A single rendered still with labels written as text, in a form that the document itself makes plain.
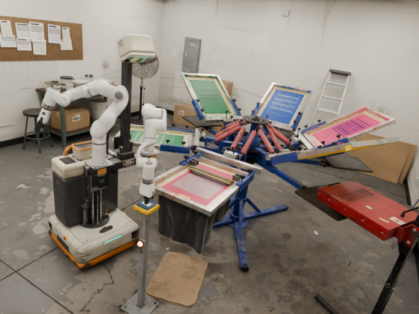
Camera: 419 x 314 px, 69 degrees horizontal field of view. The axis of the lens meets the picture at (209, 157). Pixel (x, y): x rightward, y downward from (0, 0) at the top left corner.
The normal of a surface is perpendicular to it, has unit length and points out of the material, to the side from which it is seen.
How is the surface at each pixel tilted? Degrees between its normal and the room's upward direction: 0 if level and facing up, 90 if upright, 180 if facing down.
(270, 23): 90
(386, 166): 78
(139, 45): 64
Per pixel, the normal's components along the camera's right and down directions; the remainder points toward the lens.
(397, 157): -0.44, 0.08
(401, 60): -0.48, 0.28
